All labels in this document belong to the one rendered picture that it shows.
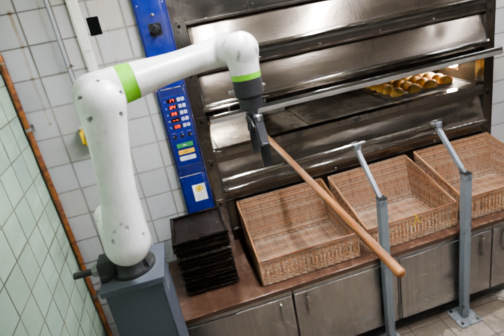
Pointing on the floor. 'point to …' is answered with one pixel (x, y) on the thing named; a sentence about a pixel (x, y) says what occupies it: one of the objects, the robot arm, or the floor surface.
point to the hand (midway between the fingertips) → (262, 155)
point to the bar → (461, 314)
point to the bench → (349, 289)
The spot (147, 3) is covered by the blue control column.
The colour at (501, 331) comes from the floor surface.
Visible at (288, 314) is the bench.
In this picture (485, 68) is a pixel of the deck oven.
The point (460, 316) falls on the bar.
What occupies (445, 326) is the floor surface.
